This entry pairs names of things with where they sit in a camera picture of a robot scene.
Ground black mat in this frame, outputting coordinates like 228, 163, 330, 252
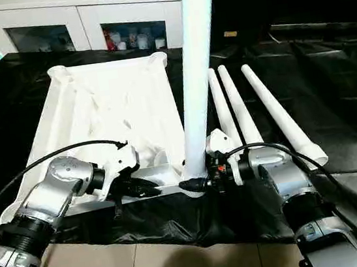
0, 7, 357, 267

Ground white cabinet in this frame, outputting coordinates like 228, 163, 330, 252
0, 0, 189, 71

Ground white plastic table leg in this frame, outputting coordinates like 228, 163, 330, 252
216, 60, 266, 153
206, 65, 245, 162
159, 0, 243, 200
240, 54, 330, 179

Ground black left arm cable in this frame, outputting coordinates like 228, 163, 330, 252
0, 136, 138, 227

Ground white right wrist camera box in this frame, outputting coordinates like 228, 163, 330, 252
202, 125, 244, 190

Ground white plastic table top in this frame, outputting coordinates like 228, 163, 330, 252
0, 48, 205, 227

